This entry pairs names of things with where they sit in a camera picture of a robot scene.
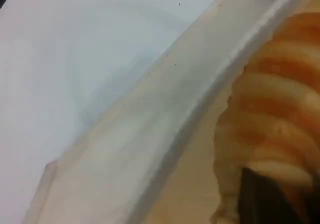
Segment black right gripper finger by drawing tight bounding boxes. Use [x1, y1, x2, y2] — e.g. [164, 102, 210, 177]
[237, 167, 312, 224]

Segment white canvas bag green handles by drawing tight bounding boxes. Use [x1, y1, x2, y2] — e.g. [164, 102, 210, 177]
[22, 0, 320, 224]

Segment long striped bread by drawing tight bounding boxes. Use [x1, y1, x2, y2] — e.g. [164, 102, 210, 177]
[211, 10, 320, 224]

